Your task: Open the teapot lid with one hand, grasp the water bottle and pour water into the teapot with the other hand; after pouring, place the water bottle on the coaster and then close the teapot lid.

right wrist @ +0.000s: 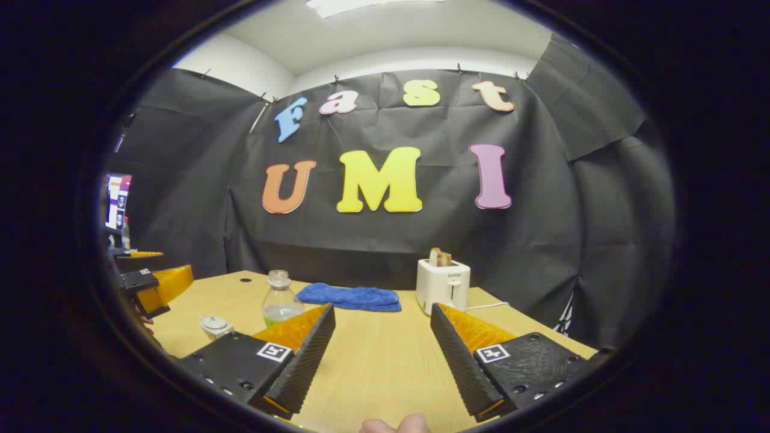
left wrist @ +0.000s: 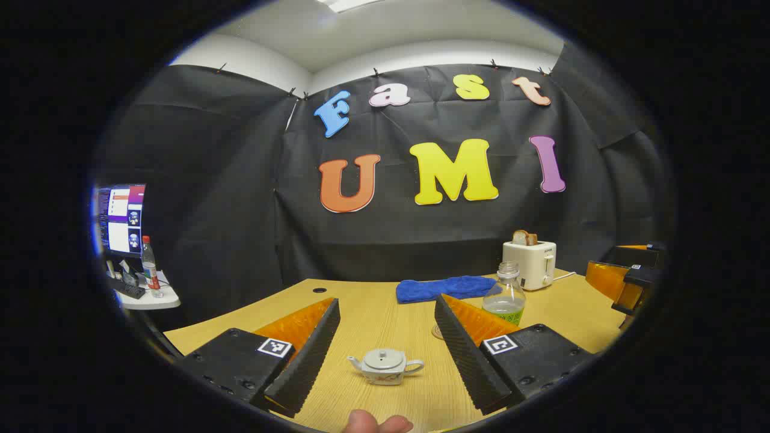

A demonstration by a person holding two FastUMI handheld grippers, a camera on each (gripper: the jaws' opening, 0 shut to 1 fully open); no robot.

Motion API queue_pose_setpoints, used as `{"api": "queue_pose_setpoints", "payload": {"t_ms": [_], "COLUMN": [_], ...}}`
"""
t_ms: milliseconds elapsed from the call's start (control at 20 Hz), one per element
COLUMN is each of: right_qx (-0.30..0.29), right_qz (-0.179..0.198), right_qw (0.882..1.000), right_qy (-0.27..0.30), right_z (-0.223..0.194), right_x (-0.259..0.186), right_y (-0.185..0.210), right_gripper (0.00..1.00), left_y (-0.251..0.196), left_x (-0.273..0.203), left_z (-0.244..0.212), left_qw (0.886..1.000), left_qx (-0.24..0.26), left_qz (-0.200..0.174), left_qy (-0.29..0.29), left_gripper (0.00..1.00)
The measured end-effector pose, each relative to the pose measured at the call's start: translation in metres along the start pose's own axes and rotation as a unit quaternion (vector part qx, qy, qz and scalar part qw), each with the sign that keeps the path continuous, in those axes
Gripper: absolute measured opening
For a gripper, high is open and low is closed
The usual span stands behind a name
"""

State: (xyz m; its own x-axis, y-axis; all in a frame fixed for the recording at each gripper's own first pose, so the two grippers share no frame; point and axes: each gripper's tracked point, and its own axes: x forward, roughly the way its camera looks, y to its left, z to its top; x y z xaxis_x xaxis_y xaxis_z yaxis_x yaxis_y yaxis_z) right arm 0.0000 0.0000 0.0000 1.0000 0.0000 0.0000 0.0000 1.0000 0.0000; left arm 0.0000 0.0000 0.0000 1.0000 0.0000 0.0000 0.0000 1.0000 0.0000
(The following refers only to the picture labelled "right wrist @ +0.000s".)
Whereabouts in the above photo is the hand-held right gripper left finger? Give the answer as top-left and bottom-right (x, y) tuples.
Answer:
(179, 304), (336, 420)

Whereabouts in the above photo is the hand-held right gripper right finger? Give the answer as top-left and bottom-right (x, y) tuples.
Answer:
(430, 302), (595, 423)

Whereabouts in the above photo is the clear plastic water bottle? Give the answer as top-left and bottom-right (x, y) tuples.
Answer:
(262, 270), (305, 329)

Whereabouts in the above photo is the computer monitor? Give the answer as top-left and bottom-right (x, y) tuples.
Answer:
(105, 173), (132, 232)

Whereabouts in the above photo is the white toaster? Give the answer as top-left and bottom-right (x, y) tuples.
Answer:
(416, 259), (472, 316)

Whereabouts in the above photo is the blue towel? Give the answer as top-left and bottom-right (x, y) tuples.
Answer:
(296, 283), (402, 313)

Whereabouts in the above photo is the black backdrop cloth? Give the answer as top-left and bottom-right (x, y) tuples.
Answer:
(105, 35), (674, 349)

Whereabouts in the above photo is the ceiling light panel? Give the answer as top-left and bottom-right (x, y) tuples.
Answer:
(306, 0), (446, 19)

